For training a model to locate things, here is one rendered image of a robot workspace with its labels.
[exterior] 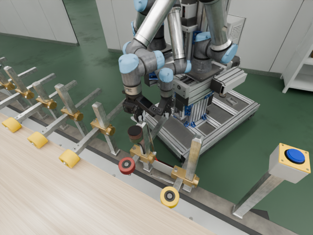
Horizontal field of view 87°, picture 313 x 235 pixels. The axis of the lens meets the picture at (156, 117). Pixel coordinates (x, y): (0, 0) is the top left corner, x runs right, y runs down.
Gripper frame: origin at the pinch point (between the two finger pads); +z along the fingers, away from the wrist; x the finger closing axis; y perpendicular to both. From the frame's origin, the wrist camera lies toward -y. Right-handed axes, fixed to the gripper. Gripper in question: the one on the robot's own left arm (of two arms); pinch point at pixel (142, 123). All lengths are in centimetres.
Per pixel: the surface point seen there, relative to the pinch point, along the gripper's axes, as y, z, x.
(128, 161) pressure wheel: -1.4, 10.1, 17.1
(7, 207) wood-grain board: 32, 10, 58
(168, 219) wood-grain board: -29.8, 10.5, 30.6
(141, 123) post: -5.9, -10.8, 8.3
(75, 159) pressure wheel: 19.7, 5.6, 29.9
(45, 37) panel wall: 456, 88, -218
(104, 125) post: 17.9, 0.4, 9.6
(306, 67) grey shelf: -124, 76, -272
